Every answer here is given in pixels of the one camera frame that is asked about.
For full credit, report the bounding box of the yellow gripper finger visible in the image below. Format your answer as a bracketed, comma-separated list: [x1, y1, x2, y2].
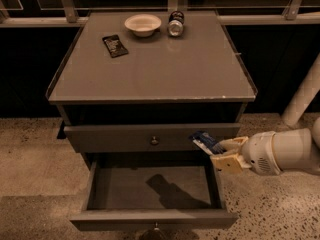
[210, 153, 252, 174]
[219, 136, 248, 151]

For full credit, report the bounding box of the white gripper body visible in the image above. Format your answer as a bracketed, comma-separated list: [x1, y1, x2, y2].
[241, 131, 281, 176]

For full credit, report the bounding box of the blue rxbar blueberry wrapper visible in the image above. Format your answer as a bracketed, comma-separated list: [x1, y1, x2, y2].
[189, 131, 226, 155]

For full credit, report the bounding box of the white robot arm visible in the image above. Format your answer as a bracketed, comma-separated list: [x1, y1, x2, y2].
[210, 119, 320, 176]

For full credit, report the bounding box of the closed grey top drawer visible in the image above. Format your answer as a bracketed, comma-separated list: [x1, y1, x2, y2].
[64, 123, 240, 153]

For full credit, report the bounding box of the brass top drawer knob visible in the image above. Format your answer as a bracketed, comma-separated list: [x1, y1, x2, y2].
[150, 136, 159, 146]

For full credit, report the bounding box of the brass drawer knob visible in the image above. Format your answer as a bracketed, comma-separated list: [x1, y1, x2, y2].
[139, 225, 168, 240]
[150, 136, 159, 146]

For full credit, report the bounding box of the brass middle drawer knob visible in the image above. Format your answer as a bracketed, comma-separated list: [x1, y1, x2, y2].
[139, 225, 168, 240]

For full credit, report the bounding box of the open grey middle drawer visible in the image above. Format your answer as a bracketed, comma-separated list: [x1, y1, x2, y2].
[70, 151, 238, 231]

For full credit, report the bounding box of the grey drawer cabinet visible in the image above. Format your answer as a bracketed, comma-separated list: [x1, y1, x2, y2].
[45, 10, 259, 232]

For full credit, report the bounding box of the tipped soda can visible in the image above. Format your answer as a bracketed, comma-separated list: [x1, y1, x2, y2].
[167, 11, 184, 37]

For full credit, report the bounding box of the white bowl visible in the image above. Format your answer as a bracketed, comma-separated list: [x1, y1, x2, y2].
[124, 14, 162, 37]

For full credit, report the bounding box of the black snack packet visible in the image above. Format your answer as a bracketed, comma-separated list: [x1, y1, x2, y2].
[102, 35, 129, 58]

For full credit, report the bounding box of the metal window frame rail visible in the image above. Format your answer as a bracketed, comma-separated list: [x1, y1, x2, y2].
[0, 0, 320, 28]

